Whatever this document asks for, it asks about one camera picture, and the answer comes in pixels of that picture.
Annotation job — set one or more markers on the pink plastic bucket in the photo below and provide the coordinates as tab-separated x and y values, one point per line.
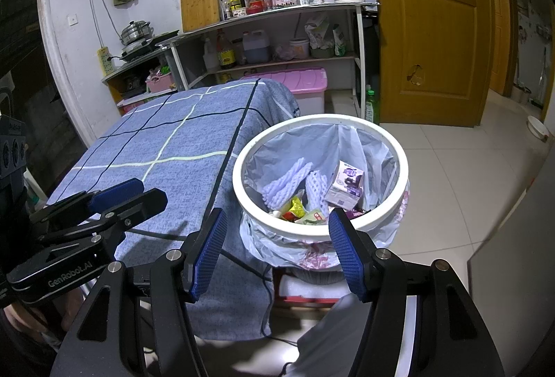
299	49

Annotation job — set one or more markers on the white green printed paper bag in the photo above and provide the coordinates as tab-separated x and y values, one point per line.
314	217

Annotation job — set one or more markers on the red white stool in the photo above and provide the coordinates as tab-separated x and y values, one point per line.
303	294

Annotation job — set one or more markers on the dark liquid plastic jug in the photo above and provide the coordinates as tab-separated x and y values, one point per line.
256	49

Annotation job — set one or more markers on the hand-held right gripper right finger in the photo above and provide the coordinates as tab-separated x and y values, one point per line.
347	255

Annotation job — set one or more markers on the green plastic bottle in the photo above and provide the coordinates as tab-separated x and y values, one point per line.
369	106

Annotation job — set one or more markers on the wooden door frame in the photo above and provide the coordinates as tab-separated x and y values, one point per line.
498	13

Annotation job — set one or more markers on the brown glass jar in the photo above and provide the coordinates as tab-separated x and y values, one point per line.
238	52

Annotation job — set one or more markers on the clear plastic bottle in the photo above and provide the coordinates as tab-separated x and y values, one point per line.
210	56

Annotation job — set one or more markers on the person's grey clothing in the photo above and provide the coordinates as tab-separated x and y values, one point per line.
329	338

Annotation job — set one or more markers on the crumpled plastic bags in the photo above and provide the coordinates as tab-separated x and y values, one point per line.
318	32

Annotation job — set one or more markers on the white floor bowl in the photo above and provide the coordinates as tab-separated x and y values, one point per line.
537	128

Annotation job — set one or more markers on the clear glass bottle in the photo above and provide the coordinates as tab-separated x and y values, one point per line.
225	6

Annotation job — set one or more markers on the white wall switch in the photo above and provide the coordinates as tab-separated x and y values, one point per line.
73	19

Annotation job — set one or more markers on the wooden door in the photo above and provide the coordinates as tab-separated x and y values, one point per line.
433	34

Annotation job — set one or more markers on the bamboo cutting board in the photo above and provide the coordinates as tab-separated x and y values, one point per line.
199	2

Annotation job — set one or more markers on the purple printed box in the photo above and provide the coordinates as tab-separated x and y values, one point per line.
344	186

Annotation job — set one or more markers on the small wooden shelf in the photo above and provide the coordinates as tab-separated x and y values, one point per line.
112	82

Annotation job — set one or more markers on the person's left hand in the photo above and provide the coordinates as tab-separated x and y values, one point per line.
34	323

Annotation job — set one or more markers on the metal topped shelf rack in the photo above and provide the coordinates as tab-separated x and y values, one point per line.
282	15

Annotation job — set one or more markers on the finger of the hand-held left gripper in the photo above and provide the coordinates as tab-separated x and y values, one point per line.
138	208
117	191

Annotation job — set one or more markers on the yellow snack packet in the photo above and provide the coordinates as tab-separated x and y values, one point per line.
295	205

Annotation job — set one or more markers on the blue plaid blanket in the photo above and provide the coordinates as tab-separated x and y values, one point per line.
151	143

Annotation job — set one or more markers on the red sauce jar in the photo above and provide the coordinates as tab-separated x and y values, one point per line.
256	4

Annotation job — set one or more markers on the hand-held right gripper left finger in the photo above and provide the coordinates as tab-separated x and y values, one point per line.
209	255

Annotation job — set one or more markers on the steel cooking pot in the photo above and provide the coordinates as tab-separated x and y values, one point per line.
136	33

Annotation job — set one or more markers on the yellow label oil bottle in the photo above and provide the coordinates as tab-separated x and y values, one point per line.
226	54

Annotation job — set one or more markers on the yellow green power strip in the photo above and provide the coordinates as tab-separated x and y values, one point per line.
105	61

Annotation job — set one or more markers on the green bowl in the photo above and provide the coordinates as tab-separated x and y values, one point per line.
322	52

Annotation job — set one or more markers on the pink storage box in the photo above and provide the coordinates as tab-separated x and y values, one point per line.
299	84

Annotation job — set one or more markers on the white foam fruit net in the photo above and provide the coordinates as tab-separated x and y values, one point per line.
318	190
286	182

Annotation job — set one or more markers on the pink plastic basket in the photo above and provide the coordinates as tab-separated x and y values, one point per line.
160	83

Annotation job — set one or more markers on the translucent plastic bin liner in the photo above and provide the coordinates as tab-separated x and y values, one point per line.
373	147

